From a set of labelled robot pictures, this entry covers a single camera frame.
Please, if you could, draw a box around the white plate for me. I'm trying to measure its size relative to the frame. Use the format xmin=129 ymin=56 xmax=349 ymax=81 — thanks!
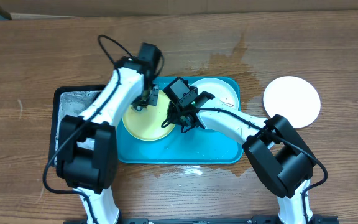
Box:
xmin=193 ymin=77 xmax=241 ymax=110
xmin=263 ymin=76 xmax=321 ymax=128

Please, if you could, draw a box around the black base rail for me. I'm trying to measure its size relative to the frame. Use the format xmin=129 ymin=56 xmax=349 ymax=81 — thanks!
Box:
xmin=63 ymin=215 xmax=340 ymax=224

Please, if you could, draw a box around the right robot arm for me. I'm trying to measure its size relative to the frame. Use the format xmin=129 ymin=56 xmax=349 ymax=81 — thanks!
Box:
xmin=162 ymin=78 xmax=316 ymax=223

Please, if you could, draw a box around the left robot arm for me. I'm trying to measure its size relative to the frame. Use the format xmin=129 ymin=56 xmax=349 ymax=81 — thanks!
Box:
xmin=53 ymin=43 xmax=163 ymax=223

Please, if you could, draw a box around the yellow-green plate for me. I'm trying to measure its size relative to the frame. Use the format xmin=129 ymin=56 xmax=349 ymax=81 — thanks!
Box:
xmin=122 ymin=90 xmax=175 ymax=141

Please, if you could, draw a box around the black plastic tray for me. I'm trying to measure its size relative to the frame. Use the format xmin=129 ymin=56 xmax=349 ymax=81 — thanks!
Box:
xmin=48 ymin=85 xmax=105 ymax=159

